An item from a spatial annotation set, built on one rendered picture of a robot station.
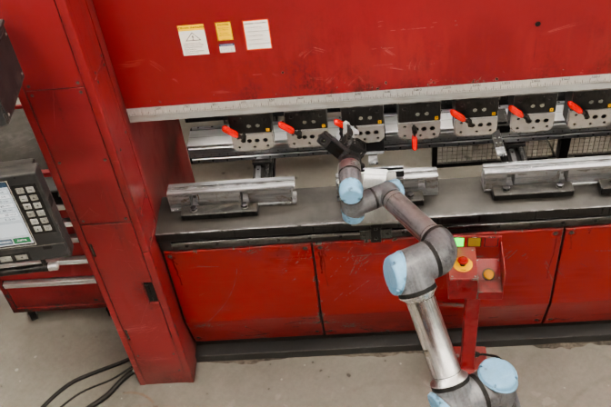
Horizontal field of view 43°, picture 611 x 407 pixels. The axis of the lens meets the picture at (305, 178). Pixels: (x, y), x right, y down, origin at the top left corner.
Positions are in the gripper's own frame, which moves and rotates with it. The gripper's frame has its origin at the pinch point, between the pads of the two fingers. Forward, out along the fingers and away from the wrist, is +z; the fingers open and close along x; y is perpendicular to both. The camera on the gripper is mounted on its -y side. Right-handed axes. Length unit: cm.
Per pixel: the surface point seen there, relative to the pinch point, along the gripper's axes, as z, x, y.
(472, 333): -26, -45, 92
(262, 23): 2.9, 19.1, -43.4
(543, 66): 3, 54, 45
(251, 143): 2.6, -26.6, -21.7
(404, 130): 2.5, 8.0, 21.4
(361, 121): 2.9, 3.1, 6.3
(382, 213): -16.3, -15.5, 27.2
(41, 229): -51, -49, -79
